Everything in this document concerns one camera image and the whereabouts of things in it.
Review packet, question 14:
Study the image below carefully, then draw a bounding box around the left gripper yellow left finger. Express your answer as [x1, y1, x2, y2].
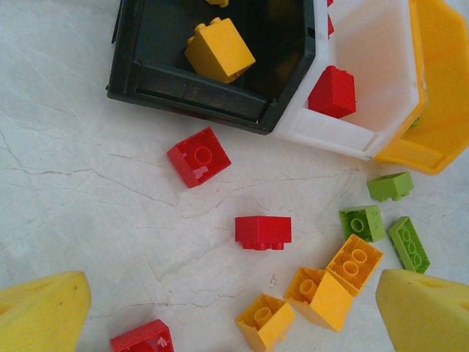
[0, 271, 92, 352]

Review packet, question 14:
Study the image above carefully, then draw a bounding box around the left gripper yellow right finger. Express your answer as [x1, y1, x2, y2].
[375, 268, 469, 352]

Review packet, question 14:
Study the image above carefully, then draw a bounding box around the long green lego brick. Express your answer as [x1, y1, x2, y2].
[388, 216, 430, 274]

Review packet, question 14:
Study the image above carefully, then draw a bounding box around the long yellow lego brick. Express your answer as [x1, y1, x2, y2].
[325, 233, 385, 297]

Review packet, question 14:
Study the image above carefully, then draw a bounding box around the yellow-orange plastic bin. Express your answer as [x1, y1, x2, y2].
[372, 0, 469, 176]

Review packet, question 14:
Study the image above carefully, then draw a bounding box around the white plastic bin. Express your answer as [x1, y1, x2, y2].
[273, 0, 428, 161]

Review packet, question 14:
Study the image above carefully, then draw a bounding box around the black plastic bin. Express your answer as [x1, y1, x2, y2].
[106, 0, 317, 136]

